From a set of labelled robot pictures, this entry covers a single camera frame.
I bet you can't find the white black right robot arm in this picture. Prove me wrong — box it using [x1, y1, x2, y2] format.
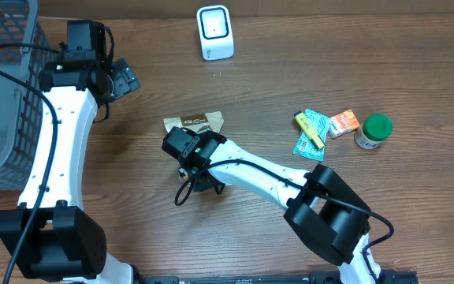
[162, 127, 384, 283]

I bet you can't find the grey plastic mesh basket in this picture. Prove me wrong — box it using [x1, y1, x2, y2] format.
[0, 0, 54, 191]

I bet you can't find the orange tissue packet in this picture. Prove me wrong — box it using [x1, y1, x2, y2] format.
[329, 109, 360, 139]

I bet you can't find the green lid jar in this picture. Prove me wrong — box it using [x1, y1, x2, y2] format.
[354, 114, 393, 150]

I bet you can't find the white barcode scanner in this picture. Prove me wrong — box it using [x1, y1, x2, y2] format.
[196, 5, 234, 62]

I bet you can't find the teal wet wipes packet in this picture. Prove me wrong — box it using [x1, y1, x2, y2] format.
[293, 109, 329, 162]

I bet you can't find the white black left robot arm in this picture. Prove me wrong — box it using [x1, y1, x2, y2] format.
[0, 20, 141, 283]

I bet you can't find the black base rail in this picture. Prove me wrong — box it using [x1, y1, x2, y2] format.
[139, 270, 420, 284]

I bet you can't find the beige brown snack bag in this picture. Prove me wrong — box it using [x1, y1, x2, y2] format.
[162, 110, 225, 186]

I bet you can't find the yellow glue stick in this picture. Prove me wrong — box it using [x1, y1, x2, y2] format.
[294, 110, 325, 151]

